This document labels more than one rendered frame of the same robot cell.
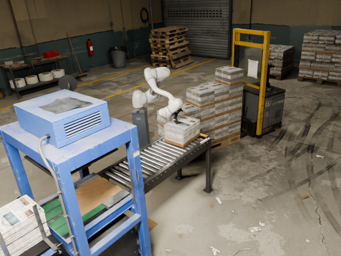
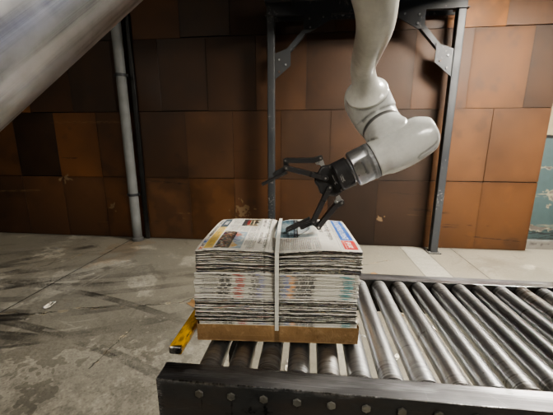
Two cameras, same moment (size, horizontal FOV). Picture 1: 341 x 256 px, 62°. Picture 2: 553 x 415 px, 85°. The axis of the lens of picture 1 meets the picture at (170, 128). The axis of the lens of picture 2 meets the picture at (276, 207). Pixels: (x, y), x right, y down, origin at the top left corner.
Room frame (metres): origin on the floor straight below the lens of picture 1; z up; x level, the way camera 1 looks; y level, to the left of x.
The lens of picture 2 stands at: (3.61, 0.47, 1.27)
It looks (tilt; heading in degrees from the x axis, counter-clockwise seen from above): 13 degrees down; 234
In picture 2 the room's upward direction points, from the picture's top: straight up
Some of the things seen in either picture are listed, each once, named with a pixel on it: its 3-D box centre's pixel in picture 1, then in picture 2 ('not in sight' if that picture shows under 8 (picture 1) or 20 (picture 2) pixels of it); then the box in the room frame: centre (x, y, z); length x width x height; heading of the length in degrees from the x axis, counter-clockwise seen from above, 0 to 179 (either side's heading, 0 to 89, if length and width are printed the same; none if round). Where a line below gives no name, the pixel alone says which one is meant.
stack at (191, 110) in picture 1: (194, 128); not in sight; (4.22, -0.39, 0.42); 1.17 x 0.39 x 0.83; 120
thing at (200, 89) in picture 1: (200, 89); not in sight; (4.28, -0.51, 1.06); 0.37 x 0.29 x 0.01; 31
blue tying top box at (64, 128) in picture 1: (62, 115); not in sight; (2.06, 0.83, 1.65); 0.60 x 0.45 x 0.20; 48
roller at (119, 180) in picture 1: (119, 180); not in sight; (2.38, 0.55, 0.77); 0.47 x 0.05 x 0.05; 48
